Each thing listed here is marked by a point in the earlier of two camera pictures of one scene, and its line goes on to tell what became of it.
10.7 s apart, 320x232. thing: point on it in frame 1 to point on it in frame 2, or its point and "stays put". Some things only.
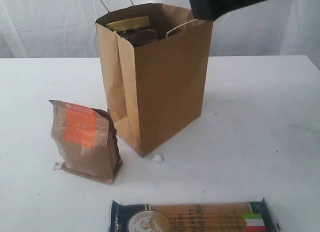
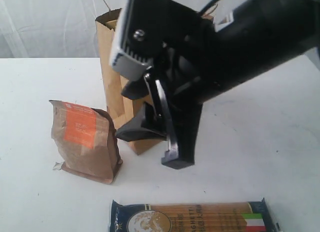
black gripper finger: [209, 6] to [181, 144]
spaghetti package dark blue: [251, 216] stays put
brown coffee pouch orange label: [86, 140] stays put
